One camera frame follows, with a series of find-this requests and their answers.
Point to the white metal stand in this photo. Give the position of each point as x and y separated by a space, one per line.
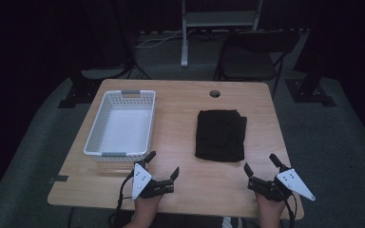
218 18

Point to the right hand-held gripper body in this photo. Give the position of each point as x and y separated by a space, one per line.
293 182

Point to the black folding chair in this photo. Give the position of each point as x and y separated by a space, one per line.
250 63

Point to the black garment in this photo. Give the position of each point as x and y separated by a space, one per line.
220 136

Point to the person's left hand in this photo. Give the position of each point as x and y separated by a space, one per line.
147 207

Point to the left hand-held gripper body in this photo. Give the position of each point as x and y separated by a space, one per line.
138 180

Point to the person's right hand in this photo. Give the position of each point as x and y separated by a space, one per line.
271 209

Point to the grey tape strip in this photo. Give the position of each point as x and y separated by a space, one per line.
59 178

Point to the black stand base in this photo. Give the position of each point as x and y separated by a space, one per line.
82 91
310 93

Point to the white plastic basket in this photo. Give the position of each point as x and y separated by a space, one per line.
123 129

